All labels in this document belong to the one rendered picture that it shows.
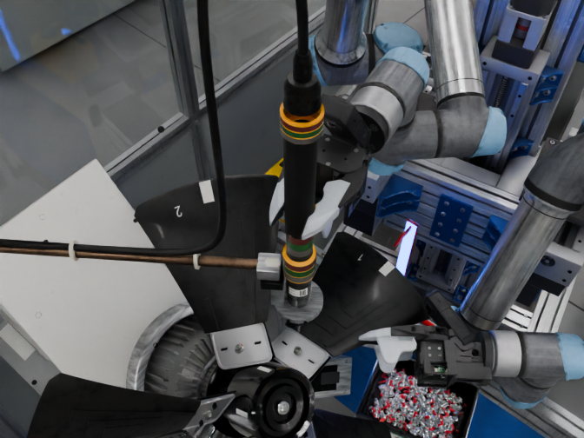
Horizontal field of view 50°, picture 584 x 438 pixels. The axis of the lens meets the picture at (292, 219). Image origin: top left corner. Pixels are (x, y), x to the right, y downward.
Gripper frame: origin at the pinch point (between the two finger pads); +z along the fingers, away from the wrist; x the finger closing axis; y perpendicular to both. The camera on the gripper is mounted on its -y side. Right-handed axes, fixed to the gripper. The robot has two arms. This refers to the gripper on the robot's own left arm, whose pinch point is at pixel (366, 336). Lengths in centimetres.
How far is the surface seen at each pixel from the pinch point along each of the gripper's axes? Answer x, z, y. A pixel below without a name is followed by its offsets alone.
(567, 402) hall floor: 122, -83, -25
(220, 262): -27.3, 21.7, 1.1
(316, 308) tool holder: -19.0, 8.8, 3.6
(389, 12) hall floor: 147, -33, -257
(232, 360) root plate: -6.2, 21.4, 7.1
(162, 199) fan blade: -22.5, 32.2, -11.6
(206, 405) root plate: -9.3, 24.2, 15.0
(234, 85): 27, 32, -82
